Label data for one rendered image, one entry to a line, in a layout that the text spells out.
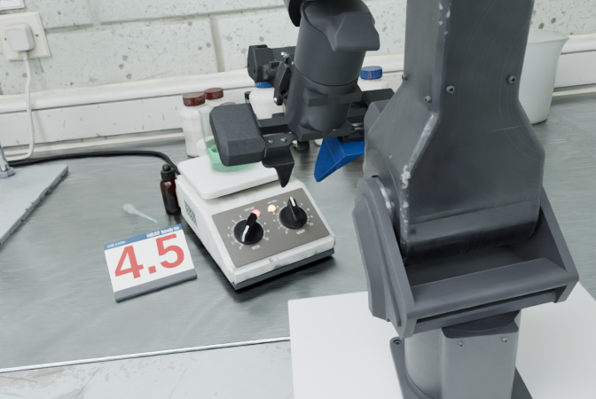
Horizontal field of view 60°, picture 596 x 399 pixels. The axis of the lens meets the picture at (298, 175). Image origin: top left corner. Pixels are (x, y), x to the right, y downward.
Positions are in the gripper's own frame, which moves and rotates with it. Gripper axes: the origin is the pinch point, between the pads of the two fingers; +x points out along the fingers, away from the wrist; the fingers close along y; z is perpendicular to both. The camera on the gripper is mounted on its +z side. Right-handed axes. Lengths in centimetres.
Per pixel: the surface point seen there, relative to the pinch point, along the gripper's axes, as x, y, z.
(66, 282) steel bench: 19.1, 25.6, 2.4
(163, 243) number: 14.7, 14.3, 2.6
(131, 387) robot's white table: 8.8, 19.4, -15.1
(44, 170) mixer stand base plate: 37, 31, 37
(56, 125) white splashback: 41, 29, 51
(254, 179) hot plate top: 8.4, 3.1, 5.0
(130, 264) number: 15.2, 18.2, 0.9
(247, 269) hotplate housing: 10.2, 6.6, -5.5
